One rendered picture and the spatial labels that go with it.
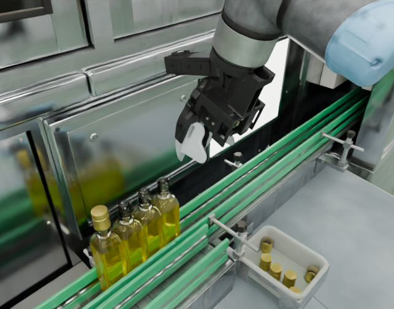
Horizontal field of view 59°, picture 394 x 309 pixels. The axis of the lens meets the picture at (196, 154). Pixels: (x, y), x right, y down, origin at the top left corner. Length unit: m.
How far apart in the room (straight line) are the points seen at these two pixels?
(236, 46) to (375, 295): 0.95
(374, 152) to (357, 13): 1.32
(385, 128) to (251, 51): 1.20
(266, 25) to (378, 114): 1.19
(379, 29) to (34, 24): 0.59
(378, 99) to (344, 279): 0.71
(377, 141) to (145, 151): 1.00
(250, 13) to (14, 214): 0.67
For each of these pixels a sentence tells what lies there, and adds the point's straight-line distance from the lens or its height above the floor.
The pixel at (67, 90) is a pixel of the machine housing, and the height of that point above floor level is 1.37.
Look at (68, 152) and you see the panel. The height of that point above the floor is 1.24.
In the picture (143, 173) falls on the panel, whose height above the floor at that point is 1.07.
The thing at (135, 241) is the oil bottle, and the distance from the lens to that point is 0.85.
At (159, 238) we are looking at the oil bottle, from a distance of 0.91.
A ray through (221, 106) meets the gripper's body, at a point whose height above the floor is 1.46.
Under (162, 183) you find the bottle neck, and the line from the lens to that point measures 0.84.
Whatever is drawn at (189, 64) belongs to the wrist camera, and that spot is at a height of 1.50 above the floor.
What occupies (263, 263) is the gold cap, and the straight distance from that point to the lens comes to 1.12.
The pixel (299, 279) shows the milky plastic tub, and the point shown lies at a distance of 1.15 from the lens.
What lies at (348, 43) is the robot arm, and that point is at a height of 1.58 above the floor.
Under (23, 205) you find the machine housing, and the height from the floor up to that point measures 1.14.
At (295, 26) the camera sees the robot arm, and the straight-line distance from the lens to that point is 0.37.
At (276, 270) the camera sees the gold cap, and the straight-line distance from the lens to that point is 1.10.
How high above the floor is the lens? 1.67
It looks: 35 degrees down
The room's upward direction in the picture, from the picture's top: straight up
